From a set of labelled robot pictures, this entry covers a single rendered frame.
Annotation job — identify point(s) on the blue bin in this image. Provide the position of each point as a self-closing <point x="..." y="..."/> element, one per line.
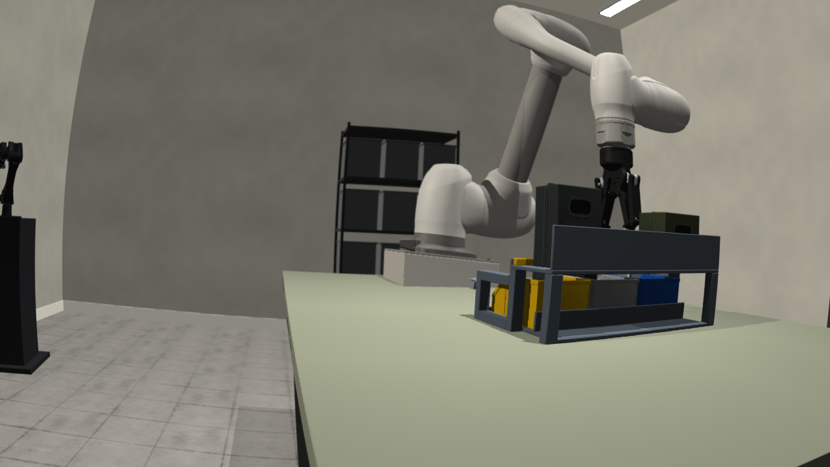
<point x="662" y="290"/>

